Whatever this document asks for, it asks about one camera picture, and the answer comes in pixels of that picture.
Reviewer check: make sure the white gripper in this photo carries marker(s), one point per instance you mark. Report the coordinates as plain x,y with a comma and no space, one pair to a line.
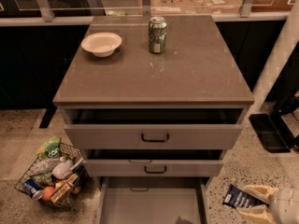
285,204

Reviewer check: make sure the blue rxbar blueberry bar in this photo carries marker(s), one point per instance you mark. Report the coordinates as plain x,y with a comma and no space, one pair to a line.
236,197

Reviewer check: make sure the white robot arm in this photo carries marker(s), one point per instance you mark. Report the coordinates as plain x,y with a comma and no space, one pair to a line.
281,52

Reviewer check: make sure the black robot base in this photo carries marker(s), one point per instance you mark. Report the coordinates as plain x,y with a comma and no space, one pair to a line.
273,132

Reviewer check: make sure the grey bottom drawer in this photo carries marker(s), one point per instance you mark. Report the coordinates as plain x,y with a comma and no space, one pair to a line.
152,200

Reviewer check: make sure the grey drawer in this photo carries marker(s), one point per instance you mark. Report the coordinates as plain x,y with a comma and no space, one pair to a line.
145,162
152,200
154,129

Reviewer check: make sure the grey drawer cabinet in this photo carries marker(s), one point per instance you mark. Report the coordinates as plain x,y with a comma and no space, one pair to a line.
196,70

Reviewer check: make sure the grey middle drawer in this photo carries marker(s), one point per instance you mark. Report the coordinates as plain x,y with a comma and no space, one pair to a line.
145,162

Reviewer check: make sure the grey top drawer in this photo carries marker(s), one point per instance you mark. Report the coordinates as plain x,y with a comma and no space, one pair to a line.
154,129

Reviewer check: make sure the white plastic bottle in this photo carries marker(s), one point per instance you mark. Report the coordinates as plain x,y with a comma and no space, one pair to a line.
62,170

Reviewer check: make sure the brown snack box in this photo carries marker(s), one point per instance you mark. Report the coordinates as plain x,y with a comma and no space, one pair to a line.
61,193

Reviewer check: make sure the green soda can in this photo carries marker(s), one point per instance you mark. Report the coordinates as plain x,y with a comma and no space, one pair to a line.
157,34

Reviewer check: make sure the orange fruit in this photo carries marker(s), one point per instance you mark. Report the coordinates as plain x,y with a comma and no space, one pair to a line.
47,192

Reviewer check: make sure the clear plastic water bottle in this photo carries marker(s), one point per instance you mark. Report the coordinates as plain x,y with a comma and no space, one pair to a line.
45,166

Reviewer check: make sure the green chip bag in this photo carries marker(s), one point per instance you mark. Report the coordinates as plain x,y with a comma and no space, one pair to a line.
50,148

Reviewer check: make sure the white bowl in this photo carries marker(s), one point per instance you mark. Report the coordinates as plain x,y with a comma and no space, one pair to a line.
101,44

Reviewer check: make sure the cardboard box left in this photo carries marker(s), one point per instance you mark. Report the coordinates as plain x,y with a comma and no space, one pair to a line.
172,7

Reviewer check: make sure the blue soda can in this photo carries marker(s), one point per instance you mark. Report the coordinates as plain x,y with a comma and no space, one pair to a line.
32,189

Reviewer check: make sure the wire basket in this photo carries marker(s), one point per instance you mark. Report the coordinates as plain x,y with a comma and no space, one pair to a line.
77,178

